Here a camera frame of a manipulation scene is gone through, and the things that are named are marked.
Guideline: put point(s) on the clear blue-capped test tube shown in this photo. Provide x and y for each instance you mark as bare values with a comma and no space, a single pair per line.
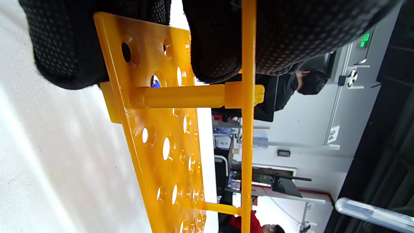
372,213

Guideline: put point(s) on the orange test tube rack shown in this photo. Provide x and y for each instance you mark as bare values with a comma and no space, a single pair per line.
184,96

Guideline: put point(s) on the white number sign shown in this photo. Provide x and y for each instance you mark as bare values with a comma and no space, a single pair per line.
333,134

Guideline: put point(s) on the person's left hand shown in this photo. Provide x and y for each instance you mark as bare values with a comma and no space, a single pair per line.
64,42

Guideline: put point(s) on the green exit sign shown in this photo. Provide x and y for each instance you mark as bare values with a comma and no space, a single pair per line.
364,39

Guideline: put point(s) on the black monitor stand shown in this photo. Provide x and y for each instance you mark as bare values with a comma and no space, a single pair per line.
281,186

